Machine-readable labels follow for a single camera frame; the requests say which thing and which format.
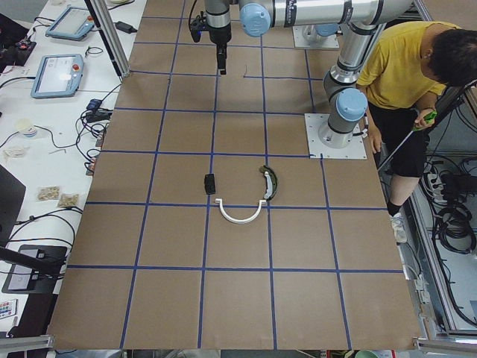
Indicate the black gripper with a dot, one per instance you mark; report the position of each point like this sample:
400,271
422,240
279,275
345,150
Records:
218,34

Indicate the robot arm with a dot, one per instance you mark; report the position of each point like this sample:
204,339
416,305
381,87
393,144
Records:
362,22
218,13

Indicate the black power adapter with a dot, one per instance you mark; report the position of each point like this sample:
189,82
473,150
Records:
124,27

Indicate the small black box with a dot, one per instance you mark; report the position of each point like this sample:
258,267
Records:
209,184

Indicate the brake shoe part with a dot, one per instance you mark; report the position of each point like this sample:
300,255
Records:
271,181

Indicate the far teach pendant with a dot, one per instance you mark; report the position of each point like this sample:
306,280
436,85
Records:
74,23

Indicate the teach pendant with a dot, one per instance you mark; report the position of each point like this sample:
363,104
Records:
74,23
58,76

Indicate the white curved plastic part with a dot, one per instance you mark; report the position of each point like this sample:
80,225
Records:
240,215

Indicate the near teach pendant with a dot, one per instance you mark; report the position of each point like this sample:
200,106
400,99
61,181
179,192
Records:
58,76

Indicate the person in yellow shirt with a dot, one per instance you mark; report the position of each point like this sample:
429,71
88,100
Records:
408,70

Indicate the white paper cup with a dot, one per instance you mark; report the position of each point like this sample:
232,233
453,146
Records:
26,128

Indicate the bag of small parts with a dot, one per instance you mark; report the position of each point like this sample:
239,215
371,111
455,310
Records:
48,193

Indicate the black device on stand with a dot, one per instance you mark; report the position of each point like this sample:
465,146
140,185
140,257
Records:
35,269

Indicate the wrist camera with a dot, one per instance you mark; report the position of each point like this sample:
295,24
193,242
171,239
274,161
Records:
197,26

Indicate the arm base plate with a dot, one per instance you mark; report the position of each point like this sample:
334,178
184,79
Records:
323,143
307,37

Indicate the aluminium frame post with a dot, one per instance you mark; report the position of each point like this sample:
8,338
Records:
107,30

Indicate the green handled tool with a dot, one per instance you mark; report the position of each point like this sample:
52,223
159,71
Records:
424,121

